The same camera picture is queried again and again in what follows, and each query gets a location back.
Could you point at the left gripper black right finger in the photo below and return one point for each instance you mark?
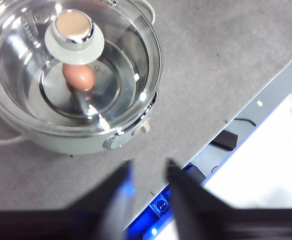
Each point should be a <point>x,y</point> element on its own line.
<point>198,205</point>

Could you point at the brown egg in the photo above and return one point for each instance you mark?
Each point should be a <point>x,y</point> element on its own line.
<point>79,77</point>

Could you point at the white platform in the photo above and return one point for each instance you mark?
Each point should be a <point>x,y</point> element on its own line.
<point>260,170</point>

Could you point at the pale green electric cooking pot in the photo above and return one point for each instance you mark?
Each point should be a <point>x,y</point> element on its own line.
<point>61,143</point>

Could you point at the glass lid with green knob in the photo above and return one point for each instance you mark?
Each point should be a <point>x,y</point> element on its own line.
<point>73,27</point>

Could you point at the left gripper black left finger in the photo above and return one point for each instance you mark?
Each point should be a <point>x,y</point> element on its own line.
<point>90,200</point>

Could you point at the black power adapter box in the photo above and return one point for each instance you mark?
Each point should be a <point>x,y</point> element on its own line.
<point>225,140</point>

